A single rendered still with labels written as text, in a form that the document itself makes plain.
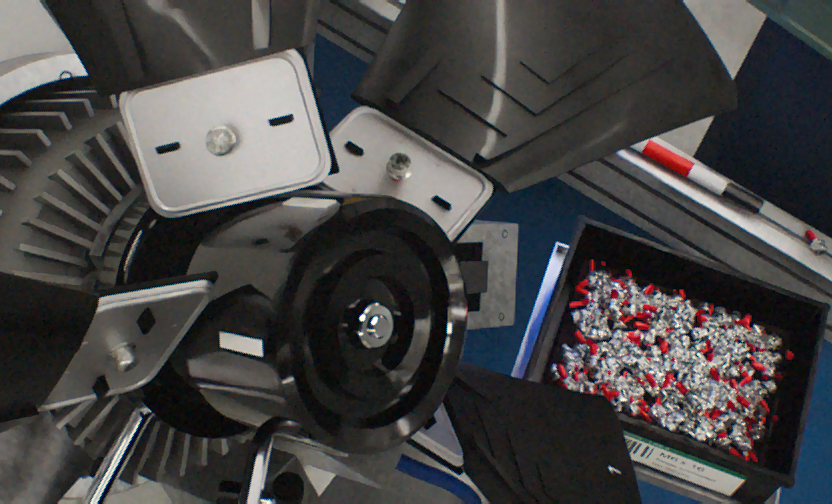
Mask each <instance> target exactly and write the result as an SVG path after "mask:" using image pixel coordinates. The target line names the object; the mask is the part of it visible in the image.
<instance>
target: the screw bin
mask: <svg viewBox="0 0 832 504"><path fill-rule="evenodd" d="M575 224H576V226H575V229H574V232H573V235H572V238H571V240H570V243H569V246H568V249H567V252H566V255H565V258H564V261H563V263H562V266H561V269H560V272H559V275H558V278H557V281H556V283H555V286H554V289H553V292H552V295H551V298H550V301H549V304H548V306H547V309H546V312H545V315H544V318H543V321H542V324H541V326H540V329H539V332H538V335H537V338H536V341H535V344H534V347H533V349H532V352H531V355H530V358H529V361H528V364H527V367H526V369H525V372H524V375H523V378H522V379H525V380H529V381H533V382H537V383H541V384H542V380H543V377H544V375H545V372H546V369H547V366H548V363H549V360H550V357H551V354H552V351H553V348H554V345H555V342H556V339H557V336H558V333H559V330H560V327H561V324H562V321H563V318H564V315H565V312H566V309H567V304H568V303H569V301H570V298H571V295H572V292H573V289H574V286H575V283H576V280H577V277H578V275H579V273H580V271H581V268H582V266H583V264H584V263H585V260H586V259H589V260H591V259H592V260H594V262H597V263H601V262H604V263H605V266H608V267H611V268H613V269H616V270H619V271H622V272H624V273H625V271H626V270H630V272H631V275H633V276H635V277H638V278H641V279H644V280H646V281H649V282H652V283H655V284H658V285H660V286H663V287H666V288H669V289H671V290H674V289H675V290H676V291H677V292H679V289H684V294H685V295H688V296H691V297H694V298H697V299H699V300H702V301H705V302H708V303H711V304H713V305H716V306H719V307H724V308H725V309H727V310H730V311H738V312H739V313H740V314H741V315H744V316H745V315H746V314H749V315H750V318H752V319H755V320H758V321H761V322H763V323H766V324H769V325H772V326H774V327H777V328H780V329H783V330H785V331H788V332H791V335H790V339H789V344H788V348H787V349H788V350H789V351H790V352H791V353H792V354H793V355H794V357H793V358H792V359H791V360H789V359H787V358H786V357H785V362H784V366H783V372H784V373H785V375H784V376H783V377H782V378H781V380H780V384H779V389H778V393H777V398H776V402H775V407H774V411H773V415H775V416H777V417H778V421H777V422H771V425H770V430H769V434H768V439H767V444H766V448H765V453H764V458H763V462H762V466H761V465H758V464H756V463H753V462H750V461H748V460H745V459H742V458H739V457H737V456H734V455H731V454H729V453H726V452H723V451H721V450H718V449H715V448H713V447H710V446H707V445H705V444H702V443H699V442H697V441H694V440H691V439H689V438H686V437H683V436H681V435H678V434H675V433H673V432H670V431H667V430H665V429H662V428H659V427H657V426H654V425H651V424H649V423H646V422H643V421H641V420H638V419H635V418H633V417H630V416H627V415H625V414H622V413H619V412H617V411H616V413H617V416H618V418H619V421H620V424H621V427H622V430H623V433H624V436H625V439H626V442H627V445H628V449H629V452H630V455H631V459H632V461H635V462H638V463H640V464H643V465H646V466H648V467H651V468H653V469H656V470H659V471H661V472H664V473H667V474H669V475H672V476H675V477H677V478H680V479H683V480H685V481H688V482H690V483H693V484H696V485H698V486H701V487H704V488H706V489H709V490H712V491H714V492H717V493H720V494H722V495H725V496H727V497H730V498H733V499H735V500H738V501H741V502H743V503H746V504H763V503H764V502H765V501H766V500H767V499H769V498H770V497H771V496H772V495H773V494H774V493H775V492H776V491H777V490H778V489H779V488H780V487H781V486H783V487H784V488H785V489H791V488H792V487H793V486H794V485H795V483H796V480H795V476H796V471H797V466H798V461H799V456H800V451H801V446H802V442H803V437H804V432H805V427H806V422H807V417H808V412H809V407H810V402H811V397H812V392H813V387H814V382H815V377H816V372H817V367H818V362H819V357H820V352H821V347H822V342H823V338H824V333H825V328H826V323H827V318H828V313H829V311H830V309H831V306H830V304H828V303H823V302H820V301H817V300H814V299H812V298H809V297H806V296H803V295H800V294H798V293H795V292H792V291H789V290H786V289H784V288H781V287H778V286H775V285H772V284H770V283H767V282H764V281H761V280H758V279H756V278H753V277H750V276H747V275H744V274H742V273H739V272H736V271H733V270H731V269H728V268H725V267H722V266H719V265H717V264H714V263H711V262H708V261H705V260H703V259H700V258H697V257H694V256H691V255H689V254H686V253H683V252H680V251H677V250H675V249H672V248H669V247H666V246H663V245H661V244H658V243H655V242H652V241H650V240H647V239H644V238H641V237H638V236H636V235H633V234H630V233H627V232H624V231H622V230H619V229H616V228H613V227H610V226H608V225H605V224H602V223H599V222H596V221H594V220H591V219H588V218H586V217H585V216H583V215H580V216H578V217H577V220H576V222H575Z"/></svg>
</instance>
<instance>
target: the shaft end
mask: <svg viewBox="0 0 832 504"><path fill-rule="evenodd" d="M392 329H393V318H392V315H391V312H390V310H389V309H388V308H387V307H386V306H385V305H383V304H380V303H373V304H370V305H369V306H367V307H366V308H365V309H364V310H363V312H362V313H361V315H360V317H359V320H358V326H357V331H358V336H359V339H360V341H361V343H362V344H363V345H364V346H365V347H367V348H370V349H378V348H380V347H382V346H383V345H384V344H385V343H386V342H387V341H388V339H389V338H390V336H391V333H392Z"/></svg>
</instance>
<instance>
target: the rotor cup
mask: <svg viewBox="0 0 832 504"><path fill-rule="evenodd" d="M293 197H301V198H314V199H328V200H336V202H335V203H333V204H331V205H330V206H328V207H326V208H315V207H303V206H290V205H283V203H284V202H285V201H287V200H289V199H291V198H293ZM214 270H216V271H217V272H218V274H219V278H218V279H217V280H216V282H215V283H214V287H215V292H214V295H213V296H212V298H211V299H210V300H209V302H208V304H207V305H206V306H205V308H204V309H203V310H202V312H201V313H200V315H199V316H198V317H197V319H196V320H195V322H194V323H193V324H192V326H191V327H190V328H189V330H188V331H187V333H186V334H185V335H184V337H183V338H182V339H181V341H180V342H179V344H178V345H177V346H176V348H175V349H174V350H173V352H172V353H171V355H170V356H169V357H168V359H167V360H166V361H165V363H164V364H163V366H162V367H161V368H160V370H159V371H158V372H157V374H156V375H155V376H154V377H153V379H151V380H150V381H149V382H148V383H146V384H144V385H143V386H141V387H139V388H137V389H135V390H132V391H128V392H125V393H124V394H125V395H126V397H127V398H128V399H129V400H130V401H131V402H132V403H133V404H134V405H135V406H136V407H137V408H138V409H139V410H140V411H141V412H143V413H144V414H145V415H146V416H148V417H149V418H151V419H152V420H154V421H156V422H158V423H160V424H162V425H164V426H166V427H169V428H172V429H174V430H177V431H180V432H183V433H186V434H189V435H193V436H196V437H201V438H209V439H228V438H235V437H240V436H244V435H247V434H250V433H253V432H256V431H257V430H261V431H264V432H267V433H270V434H273V435H277V436H280V437H283V438H286V439H290V440H293V441H296V442H299V443H302V444H306V445H309V446H312V447H315V448H319V449H322V450H325V451H328V452H332V453H335V454H340V455H367V454H375V453H379V452H383V451H386V450H389V449H391V448H393V447H395V446H397V445H399V444H401V443H403V442H404V441H406V440H407V439H409V438H410V437H412V436H413V435H414V434H415V433H417V432H418V431H419V430H420V429H421V428H422V427H423V426H424V425H425V424H426V423H427V422H428V421H429V420H430V418H431V417H432V416H433V415H434V413H435V412H436V411H437V409H438V408H439V407H440V405H441V403H442V402H443V400H444V399H445V397H446V395H447V393H448V391H449V389H450V387H451V385H452V383H453V381H454V379H455V376H456V373H457V371H458V368H459V365H460V362H461V358H462V354H463V350H464V345H465V340H466V333H467V321H468V301H467V291H466V284H465V279H464V275H463V271H462V267H461V264H460V261H459V258H458V256H457V253H456V251H455V249H454V247H453V245H452V243H451V241H450V239H449V238H448V236H447V235H446V233H445V232H444V230H443V229H442V228H441V227H440V225H439V224H438V223H437V222H436V221H435V220H434V219H433V218H432V217H431V216H430V215H428V214H427V213H426V212H424V211H423V210H421V209H420V208H418V207H416V206H415V205H413V204H410V203H408V202H406V201H404V200H401V199H399V198H396V197H393V196H388V195H382V194H369V193H354V192H338V191H323V190H307V189H296V190H292V191H287V192H283V193H279V194H274V195H270V196H266V197H262V198H257V199H253V200H249V201H245V202H240V203H236V204H232V205H228V206H223V207H219V208H215V209H210V210H206V211H202V212H198V213H193V214H189V215H185V216H181V217H175V218H169V217H164V216H162V215H160V214H158V213H157V212H156V211H155V210H154V209H153V208H152V206H151V205H150V203H149V200H148V197H147V194H146V192H145V193H144V194H143V195H142V196H141V197H140V198H139V199H138V200H137V201H136V202H135V203H134V205H133V206H132V207H131V208H130V210H129V211H128V212H127V214H126V215H125V216H124V218H123V220H122V221H121V223H120V224H119V226H118V228H117V230H116V232H115V234H114V236H113V238H112V240H111V242H110V244H109V247H108V249H107V252H106V255H105V258H104V262H103V265H102V269H101V273H100V278H99V285H98V289H104V288H110V287H116V286H122V285H128V284H135V283H141V282H147V281H153V280H159V279H165V278H171V277H177V276H183V275H189V274H195V273H201V272H208V271H214ZM373 303H380V304H383V305H385V306H386V307H387V308H388V309H389V310H390V312H391V315H392V318H393V329H392V333H391V336H390V338H389V339H388V341H387V342H386V343H385V344H384V345H383V346H382V347H380V348H378V349H370V348H367V347H365V346H364V345H363V344H362V343H361V341H360V339H359V336H358V331H357V326H358V320H359V317H360V315H361V313H362V312H363V310H364V309H365V308H366V307H367V306H369V305H370V304H373ZM219 331H223V332H228V333H232V334H237V335H241V336H246V337H250V338H255V339H259V340H262V353H263V356H257V355H252V354H248V353H244V352H240V351H235V350H231V349H227V348H223V347H220V334H219Z"/></svg>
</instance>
